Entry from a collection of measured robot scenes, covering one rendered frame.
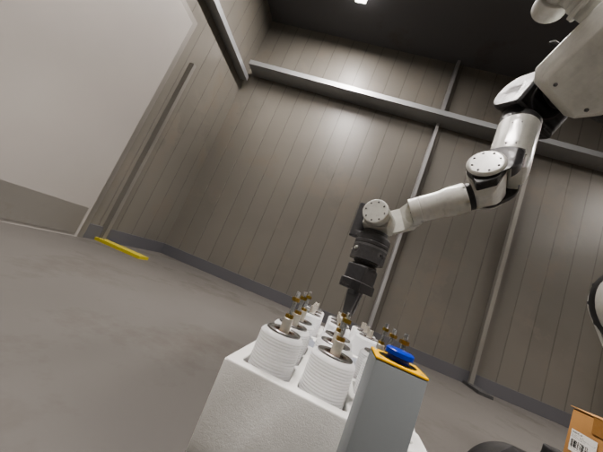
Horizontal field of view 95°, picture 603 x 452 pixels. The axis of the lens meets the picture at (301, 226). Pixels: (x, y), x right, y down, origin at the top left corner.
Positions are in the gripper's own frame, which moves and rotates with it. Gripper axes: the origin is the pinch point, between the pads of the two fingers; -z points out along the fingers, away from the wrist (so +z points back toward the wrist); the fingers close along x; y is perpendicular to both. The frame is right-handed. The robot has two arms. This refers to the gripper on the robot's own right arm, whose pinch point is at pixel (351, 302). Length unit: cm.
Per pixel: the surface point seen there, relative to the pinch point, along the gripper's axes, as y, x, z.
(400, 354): -21.1, -23.7, -3.3
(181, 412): 19.1, -21.0, -35.8
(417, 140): 95, 217, 197
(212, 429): 5.2, -25.0, -29.7
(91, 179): 230, -12, 10
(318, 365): -5.2, -15.2, -13.0
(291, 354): 0.1, -17.1, -13.6
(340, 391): -9.8, -12.1, -15.6
